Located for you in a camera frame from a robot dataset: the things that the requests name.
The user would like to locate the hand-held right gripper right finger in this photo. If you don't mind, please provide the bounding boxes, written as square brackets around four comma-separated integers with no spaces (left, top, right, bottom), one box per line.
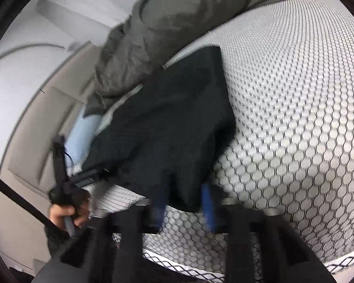
[201,183,338,283]

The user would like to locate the black cable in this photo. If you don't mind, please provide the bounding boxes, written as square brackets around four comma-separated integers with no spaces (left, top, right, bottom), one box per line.
[0,167,58,231]

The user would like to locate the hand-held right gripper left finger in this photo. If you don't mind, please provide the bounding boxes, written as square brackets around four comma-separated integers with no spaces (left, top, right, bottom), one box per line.
[59,197,167,283]

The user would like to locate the person's left hand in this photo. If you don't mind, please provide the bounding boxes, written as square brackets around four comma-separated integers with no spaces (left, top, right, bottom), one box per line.
[48,203,89,229]

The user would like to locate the grey-green duvet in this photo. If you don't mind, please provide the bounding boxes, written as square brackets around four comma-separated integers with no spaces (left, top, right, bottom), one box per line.
[93,0,337,107]

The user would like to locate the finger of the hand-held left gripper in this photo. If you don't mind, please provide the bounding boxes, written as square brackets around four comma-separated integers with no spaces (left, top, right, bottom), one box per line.
[67,166,107,190]

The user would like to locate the beige padded bed frame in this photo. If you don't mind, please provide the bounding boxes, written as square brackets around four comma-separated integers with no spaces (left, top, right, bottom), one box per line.
[0,41,107,272]

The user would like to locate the white hexagon mesh mattress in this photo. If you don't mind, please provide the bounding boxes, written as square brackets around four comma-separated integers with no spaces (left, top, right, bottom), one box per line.
[88,0,354,281]

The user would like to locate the light blue pillow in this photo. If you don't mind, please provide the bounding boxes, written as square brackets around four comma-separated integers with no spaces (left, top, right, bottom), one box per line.
[65,106,107,169]

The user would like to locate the person's left forearm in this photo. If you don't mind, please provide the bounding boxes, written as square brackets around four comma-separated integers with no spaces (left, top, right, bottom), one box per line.
[32,222,77,283]

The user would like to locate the black pants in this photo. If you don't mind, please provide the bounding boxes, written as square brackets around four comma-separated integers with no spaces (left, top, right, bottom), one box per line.
[82,45,237,213]

